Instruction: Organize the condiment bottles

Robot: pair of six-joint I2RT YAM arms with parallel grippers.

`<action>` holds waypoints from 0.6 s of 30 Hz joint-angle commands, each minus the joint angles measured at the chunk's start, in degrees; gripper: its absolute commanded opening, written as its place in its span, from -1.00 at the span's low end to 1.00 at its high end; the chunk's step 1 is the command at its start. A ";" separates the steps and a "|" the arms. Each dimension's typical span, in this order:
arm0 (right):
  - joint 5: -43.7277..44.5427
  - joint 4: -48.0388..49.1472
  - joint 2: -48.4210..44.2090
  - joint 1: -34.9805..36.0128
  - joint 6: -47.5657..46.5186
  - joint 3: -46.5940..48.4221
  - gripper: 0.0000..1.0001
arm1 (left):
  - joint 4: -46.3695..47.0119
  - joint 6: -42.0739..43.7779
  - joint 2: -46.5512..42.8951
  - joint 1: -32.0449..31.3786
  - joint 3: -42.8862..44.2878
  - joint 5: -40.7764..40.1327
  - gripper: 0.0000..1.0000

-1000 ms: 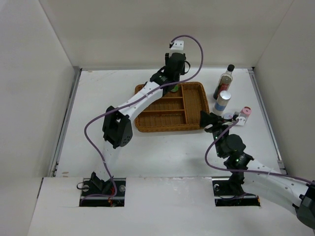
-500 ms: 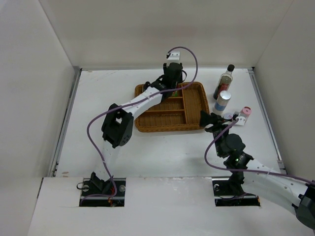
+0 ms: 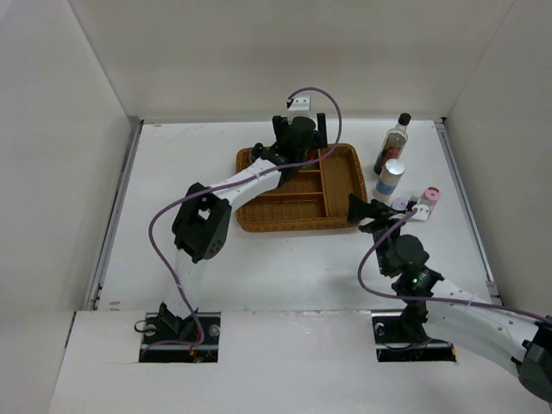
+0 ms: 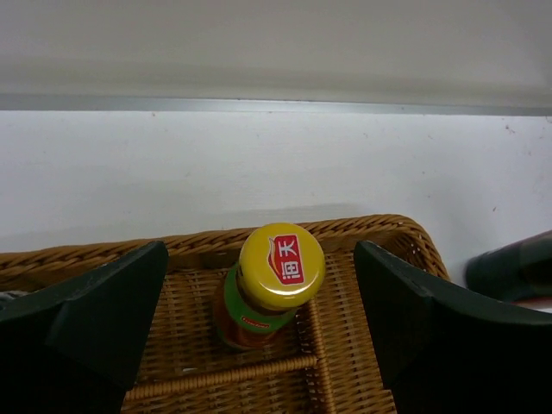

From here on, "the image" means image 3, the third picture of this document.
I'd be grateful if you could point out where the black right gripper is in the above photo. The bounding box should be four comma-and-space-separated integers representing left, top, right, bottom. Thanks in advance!
347, 193, 410, 276

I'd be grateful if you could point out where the white-lid spice jar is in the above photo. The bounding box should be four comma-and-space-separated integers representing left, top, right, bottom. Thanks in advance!
391, 197, 410, 210

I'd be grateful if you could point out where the small black-capped glass jar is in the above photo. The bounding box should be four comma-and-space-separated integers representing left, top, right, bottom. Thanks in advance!
250, 142, 264, 160

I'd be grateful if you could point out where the tall soy sauce bottle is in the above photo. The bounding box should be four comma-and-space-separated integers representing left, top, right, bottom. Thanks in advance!
373, 113, 411, 174

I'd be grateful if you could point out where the red sauce bottle green label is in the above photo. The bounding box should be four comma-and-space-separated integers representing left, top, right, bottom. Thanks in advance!
302, 151, 317, 170

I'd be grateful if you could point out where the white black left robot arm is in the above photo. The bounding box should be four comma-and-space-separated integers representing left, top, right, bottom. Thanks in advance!
154, 113, 328, 344

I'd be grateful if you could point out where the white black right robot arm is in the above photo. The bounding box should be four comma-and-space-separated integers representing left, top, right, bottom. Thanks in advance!
347, 194, 551, 402

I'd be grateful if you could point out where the brown wicker divided tray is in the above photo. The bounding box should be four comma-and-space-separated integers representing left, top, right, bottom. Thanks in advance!
236, 143, 368, 232

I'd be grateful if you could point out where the silver-lid jar blue label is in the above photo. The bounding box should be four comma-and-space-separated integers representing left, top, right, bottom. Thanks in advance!
373, 159, 405, 202

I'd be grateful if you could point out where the pink-lid spice jar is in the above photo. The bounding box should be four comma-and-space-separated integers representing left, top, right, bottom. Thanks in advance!
421, 186, 442, 212

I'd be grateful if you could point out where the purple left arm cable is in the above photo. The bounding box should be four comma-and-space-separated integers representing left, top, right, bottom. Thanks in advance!
140, 87, 344, 361

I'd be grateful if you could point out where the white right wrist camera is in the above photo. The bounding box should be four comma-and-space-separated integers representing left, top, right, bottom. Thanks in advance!
409, 202, 431, 222

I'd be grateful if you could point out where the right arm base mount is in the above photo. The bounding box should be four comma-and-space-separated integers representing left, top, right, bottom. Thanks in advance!
371, 311, 456, 363

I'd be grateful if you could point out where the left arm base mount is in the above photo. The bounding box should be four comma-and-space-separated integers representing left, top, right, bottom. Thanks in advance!
134, 313, 222, 364

